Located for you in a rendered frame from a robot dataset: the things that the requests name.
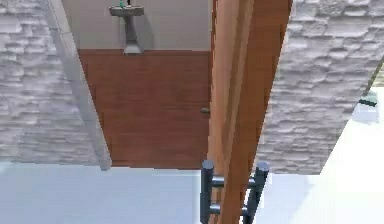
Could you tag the small brown door stopper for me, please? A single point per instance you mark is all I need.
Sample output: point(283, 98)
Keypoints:
point(205, 110)

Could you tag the grey pedestal sink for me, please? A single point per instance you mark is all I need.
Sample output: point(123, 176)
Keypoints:
point(130, 23)

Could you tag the green soap bottle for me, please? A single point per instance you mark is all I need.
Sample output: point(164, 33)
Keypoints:
point(121, 3)

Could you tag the brown wooden room door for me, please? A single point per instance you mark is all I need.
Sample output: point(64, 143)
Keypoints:
point(246, 83)

